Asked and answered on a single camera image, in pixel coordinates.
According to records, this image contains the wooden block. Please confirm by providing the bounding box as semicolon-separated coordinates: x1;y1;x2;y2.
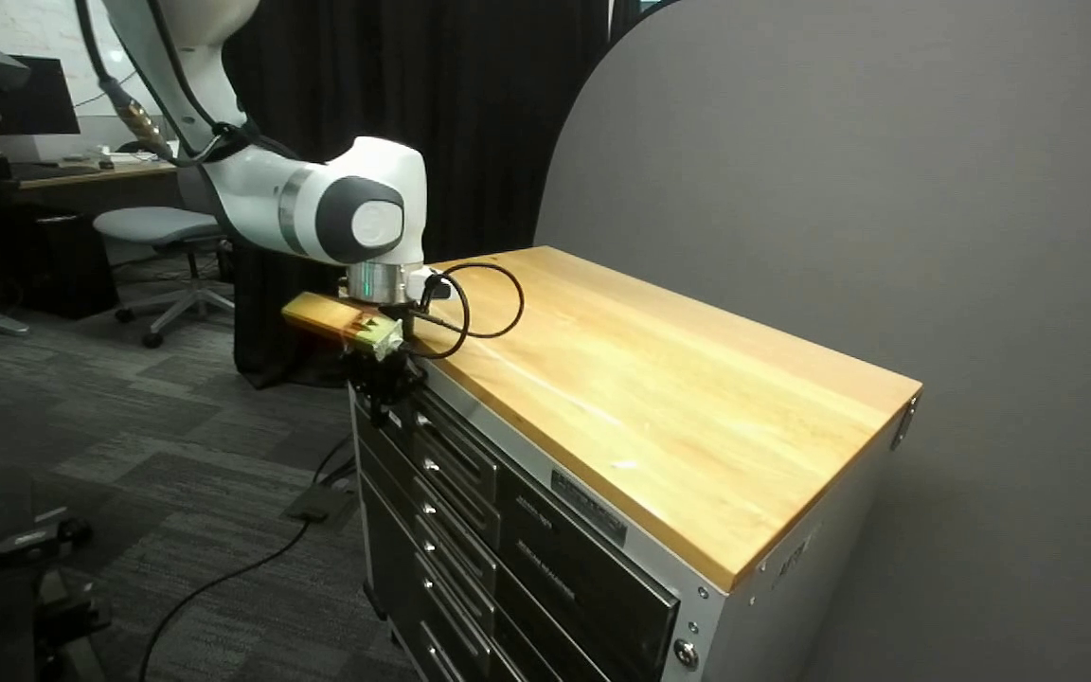
282;290;370;348

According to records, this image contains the black box under desk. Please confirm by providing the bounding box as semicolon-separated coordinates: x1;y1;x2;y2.
4;209;121;321

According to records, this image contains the black stand with red mark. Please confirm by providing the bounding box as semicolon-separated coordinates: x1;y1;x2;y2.
0;503;112;682

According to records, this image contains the black curtain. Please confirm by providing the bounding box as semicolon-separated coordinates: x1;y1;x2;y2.
217;0;650;383

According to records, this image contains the black computer monitor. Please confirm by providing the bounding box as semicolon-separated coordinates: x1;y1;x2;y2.
0;48;83;139

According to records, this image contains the steel tool cabinet wooden top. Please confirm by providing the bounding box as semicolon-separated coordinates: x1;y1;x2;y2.
345;242;928;682

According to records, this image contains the wooden office desk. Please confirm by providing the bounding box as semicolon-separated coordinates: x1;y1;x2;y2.
0;154;182;340

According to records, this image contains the black floor cable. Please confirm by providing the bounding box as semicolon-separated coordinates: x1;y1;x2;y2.
131;434;360;682

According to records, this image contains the gray rounded partition panel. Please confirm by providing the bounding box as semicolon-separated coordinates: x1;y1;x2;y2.
530;0;1091;682

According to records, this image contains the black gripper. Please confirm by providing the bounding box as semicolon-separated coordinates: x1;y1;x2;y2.
345;301;438;400

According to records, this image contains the gray office chair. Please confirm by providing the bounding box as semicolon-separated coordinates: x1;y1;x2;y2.
90;163;242;352

